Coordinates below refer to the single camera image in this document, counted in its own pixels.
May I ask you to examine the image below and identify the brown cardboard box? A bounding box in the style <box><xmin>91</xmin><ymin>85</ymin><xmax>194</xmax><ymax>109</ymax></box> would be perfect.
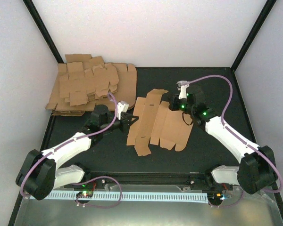
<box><xmin>126</xmin><ymin>89</ymin><xmax>193</xmax><ymax>156</ymax></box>

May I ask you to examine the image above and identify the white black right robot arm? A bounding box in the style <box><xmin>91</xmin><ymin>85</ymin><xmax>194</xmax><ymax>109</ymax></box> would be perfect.
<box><xmin>168</xmin><ymin>87</ymin><xmax>279</xmax><ymax>194</ymax></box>

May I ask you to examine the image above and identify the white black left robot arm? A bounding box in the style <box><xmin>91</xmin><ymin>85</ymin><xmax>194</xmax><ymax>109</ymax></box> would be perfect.
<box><xmin>16</xmin><ymin>102</ymin><xmax>139</xmax><ymax>200</ymax></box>

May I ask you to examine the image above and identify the stack of flat cardboard blanks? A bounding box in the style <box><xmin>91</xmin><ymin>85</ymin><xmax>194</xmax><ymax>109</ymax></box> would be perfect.
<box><xmin>45</xmin><ymin>54</ymin><xmax>137</xmax><ymax>116</ymax></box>

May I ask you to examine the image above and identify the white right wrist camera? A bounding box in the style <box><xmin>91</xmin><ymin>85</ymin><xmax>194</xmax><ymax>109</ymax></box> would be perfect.
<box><xmin>177</xmin><ymin>81</ymin><xmax>190</xmax><ymax>100</ymax></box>

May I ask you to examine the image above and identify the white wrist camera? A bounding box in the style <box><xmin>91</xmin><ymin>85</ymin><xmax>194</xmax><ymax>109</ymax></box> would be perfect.
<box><xmin>177</xmin><ymin>81</ymin><xmax>190</xmax><ymax>100</ymax></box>
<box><xmin>117</xmin><ymin>101</ymin><xmax>129</xmax><ymax>120</ymax></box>

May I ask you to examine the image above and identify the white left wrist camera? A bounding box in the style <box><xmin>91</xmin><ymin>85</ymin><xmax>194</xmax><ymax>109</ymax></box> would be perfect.
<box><xmin>117</xmin><ymin>101</ymin><xmax>129</xmax><ymax>120</ymax></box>

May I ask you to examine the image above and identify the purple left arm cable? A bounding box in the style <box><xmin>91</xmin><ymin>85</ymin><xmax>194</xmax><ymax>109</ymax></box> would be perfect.
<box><xmin>20</xmin><ymin>92</ymin><xmax>122</xmax><ymax>210</ymax></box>

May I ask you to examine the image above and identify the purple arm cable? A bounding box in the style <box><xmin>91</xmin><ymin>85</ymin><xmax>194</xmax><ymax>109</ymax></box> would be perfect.
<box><xmin>179</xmin><ymin>74</ymin><xmax>283</xmax><ymax>209</ymax></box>
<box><xmin>20</xmin><ymin>92</ymin><xmax>122</xmax><ymax>210</ymax></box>

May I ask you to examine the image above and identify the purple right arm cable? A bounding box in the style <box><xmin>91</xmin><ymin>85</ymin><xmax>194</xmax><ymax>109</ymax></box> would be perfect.
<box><xmin>179</xmin><ymin>74</ymin><xmax>283</xmax><ymax>209</ymax></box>

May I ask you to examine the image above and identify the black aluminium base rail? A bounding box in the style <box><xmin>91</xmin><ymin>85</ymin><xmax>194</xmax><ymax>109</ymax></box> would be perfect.
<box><xmin>86</xmin><ymin>171</ymin><xmax>214</xmax><ymax>190</ymax></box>

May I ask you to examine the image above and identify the white slotted cable duct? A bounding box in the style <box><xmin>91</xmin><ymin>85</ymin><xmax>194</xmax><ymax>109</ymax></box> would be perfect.
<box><xmin>44</xmin><ymin>190</ymin><xmax>208</xmax><ymax>204</ymax></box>

